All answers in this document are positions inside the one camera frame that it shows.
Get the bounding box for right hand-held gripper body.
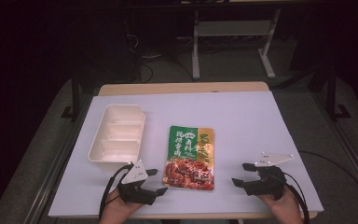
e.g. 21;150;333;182
243;151;295;201

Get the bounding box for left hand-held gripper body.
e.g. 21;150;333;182
117;160;160;206

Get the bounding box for green and red food packet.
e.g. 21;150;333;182
162;125;215;191

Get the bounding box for white divided plastic tray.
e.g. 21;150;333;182
88;104;146;165

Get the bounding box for person's left hand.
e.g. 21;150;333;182
99;188;145;224

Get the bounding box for person's right hand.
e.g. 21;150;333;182
256;186;305;224

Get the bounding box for white table mat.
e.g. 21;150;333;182
48;91;324;218

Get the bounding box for black metal stand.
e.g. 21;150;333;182
61;76;82;122
325;63;352;122

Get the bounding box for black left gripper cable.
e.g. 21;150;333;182
98;162;135;220

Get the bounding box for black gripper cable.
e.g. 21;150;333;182
282;172;311;224
98;162;135;220

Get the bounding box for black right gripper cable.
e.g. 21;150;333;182
282;172;311;224

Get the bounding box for black floor cables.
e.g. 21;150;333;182
122;18;197;84

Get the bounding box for white metal table frame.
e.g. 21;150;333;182
191;8;282;80

